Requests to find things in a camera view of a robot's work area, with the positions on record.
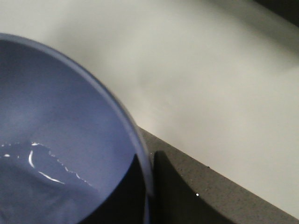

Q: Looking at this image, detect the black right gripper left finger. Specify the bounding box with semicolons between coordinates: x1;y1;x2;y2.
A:
81;156;145;224

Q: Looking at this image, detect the blue ceramic bowl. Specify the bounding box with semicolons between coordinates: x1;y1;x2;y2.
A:
0;34;154;224

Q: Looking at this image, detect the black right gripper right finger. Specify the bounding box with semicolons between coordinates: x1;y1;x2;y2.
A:
154;151;230;224

